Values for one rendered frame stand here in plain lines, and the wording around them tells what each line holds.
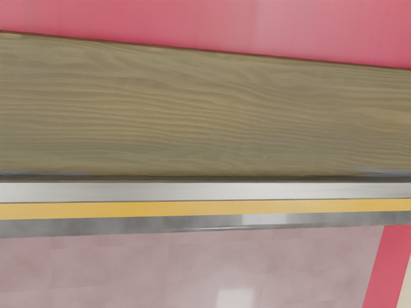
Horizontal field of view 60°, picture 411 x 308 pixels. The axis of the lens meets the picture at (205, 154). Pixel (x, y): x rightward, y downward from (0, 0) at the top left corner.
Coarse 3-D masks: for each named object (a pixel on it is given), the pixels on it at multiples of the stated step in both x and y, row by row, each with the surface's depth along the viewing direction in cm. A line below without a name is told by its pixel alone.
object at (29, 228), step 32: (0, 224) 17; (32, 224) 18; (64, 224) 18; (96, 224) 18; (128, 224) 19; (160, 224) 19; (192, 224) 20; (224, 224) 20; (256, 224) 20; (288, 224) 21; (320, 224) 22; (352, 224) 22; (384, 224) 23
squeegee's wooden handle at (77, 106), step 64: (0, 64) 15; (64, 64) 16; (128, 64) 17; (192, 64) 17; (256, 64) 18; (320, 64) 19; (0, 128) 16; (64, 128) 16; (128, 128) 17; (192, 128) 18; (256, 128) 19; (320, 128) 20; (384, 128) 21
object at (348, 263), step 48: (192, 0) 19; (240, 0) 20; (288, 0) 21; (336, 0) 21; (384, 0) 22; (240, 48) 21; (288, 48) 22; (336, 48) 22; (384, 48) 23; (192, 240) 24; (240, 240) 25; (288, 240) 26; (336, 240) 27; (384, 240) 28; (192, 288) 26; (240, 288) 27; (288, 288) 28; (336, 288) 29; (384, 288) 30
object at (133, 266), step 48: (0, 0) 17; (48, 0) 18; (96, 0) 18; (144, 0) 19; (0, 240) 21; (48, 240) 22; (96, 240) 23; (144, 240) 23; (0, 288) 22; (48, 288) 23; (96, 288) 24; (144, 288) 25
